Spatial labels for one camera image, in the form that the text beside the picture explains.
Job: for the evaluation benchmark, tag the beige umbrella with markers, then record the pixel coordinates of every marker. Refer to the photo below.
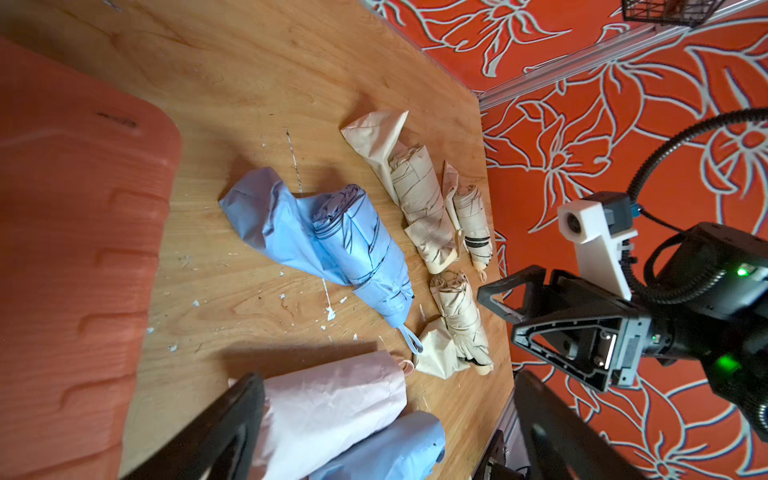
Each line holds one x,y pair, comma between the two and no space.
466,209
421,201
454,297

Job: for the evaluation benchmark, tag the beige umbrella back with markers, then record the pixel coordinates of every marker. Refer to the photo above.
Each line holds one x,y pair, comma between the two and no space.
466,209

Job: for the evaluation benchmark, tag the blue umbrella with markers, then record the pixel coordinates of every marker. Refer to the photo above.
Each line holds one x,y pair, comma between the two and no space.
348,228
409,448

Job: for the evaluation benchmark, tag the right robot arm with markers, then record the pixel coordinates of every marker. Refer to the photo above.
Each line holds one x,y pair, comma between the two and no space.
708,303

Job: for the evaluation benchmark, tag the black wire wall basket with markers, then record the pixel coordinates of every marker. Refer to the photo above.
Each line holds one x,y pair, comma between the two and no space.
686,13

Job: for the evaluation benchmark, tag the pink umbrella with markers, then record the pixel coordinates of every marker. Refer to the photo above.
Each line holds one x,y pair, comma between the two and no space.
313,415

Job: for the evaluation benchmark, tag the orange plastic tool case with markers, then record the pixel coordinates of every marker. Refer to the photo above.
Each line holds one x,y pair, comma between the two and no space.
86,179

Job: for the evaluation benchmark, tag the blue umbrella back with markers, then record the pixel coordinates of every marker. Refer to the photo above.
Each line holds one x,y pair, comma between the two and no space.
348,228

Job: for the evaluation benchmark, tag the blue umbrella front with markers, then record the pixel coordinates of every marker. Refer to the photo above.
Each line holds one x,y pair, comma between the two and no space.
409,448

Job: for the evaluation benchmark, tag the beige umbrella sleeve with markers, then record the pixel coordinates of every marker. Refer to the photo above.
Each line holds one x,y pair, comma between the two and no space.
440,355
375,137

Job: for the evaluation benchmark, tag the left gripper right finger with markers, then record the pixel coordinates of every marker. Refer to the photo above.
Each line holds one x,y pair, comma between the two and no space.
558,443

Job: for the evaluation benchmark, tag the blue umbrella sleeve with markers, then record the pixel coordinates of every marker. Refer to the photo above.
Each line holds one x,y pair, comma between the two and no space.
270,219

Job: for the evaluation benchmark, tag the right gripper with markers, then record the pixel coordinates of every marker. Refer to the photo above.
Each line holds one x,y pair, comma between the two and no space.
582,330

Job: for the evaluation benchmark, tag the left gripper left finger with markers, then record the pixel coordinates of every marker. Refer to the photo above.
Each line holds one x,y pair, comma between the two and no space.
218,444

